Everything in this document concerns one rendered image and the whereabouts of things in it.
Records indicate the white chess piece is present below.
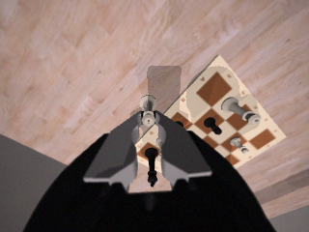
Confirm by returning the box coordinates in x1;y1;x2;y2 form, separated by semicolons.
221;97;262;125
156;138;163;157
140;95;156;127

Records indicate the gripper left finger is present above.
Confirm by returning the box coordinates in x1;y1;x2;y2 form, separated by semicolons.
23;111;144;232

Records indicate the chessboard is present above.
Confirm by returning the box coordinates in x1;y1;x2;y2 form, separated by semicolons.
135;54;286;173

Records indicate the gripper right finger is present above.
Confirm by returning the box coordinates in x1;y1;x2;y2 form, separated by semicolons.
154;110;276;232

